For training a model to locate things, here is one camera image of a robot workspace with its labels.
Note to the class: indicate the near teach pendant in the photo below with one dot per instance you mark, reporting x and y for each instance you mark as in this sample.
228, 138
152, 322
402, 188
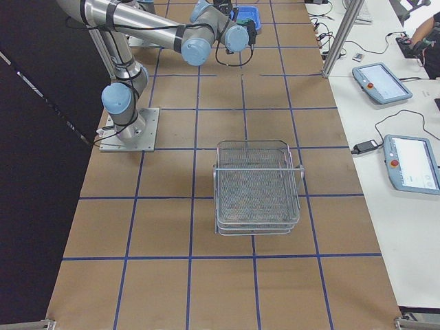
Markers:
411, 165

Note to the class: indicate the blue plastic tray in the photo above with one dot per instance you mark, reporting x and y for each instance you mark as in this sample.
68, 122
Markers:
247, 12

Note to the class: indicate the black power adapter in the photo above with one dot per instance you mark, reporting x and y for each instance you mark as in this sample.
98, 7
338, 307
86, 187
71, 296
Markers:
365, 147

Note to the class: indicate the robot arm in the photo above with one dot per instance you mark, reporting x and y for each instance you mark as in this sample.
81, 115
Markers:
118, 27

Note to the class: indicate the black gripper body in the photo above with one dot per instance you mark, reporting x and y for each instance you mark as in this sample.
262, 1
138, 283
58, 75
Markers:
251, 31
223, 5

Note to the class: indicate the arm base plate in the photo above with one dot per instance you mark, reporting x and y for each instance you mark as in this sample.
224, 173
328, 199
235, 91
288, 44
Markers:
139, 136

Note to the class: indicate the wire mesh shelf tray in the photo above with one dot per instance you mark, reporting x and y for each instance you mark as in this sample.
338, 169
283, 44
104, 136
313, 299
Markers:
255, 188

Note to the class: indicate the aluminium frame post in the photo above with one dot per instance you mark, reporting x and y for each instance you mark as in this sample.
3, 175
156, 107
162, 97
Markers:
341, 36

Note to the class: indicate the teach pendant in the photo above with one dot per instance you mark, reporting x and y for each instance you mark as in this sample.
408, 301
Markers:
380, 83
411, 165

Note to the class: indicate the green white switch module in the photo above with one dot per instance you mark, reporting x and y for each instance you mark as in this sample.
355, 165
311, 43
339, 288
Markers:
243, 22

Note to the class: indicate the far teach pendant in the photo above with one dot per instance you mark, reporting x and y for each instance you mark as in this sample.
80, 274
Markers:
380, 83

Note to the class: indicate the person forearm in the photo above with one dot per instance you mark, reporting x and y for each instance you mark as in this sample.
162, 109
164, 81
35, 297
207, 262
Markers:
424, 29

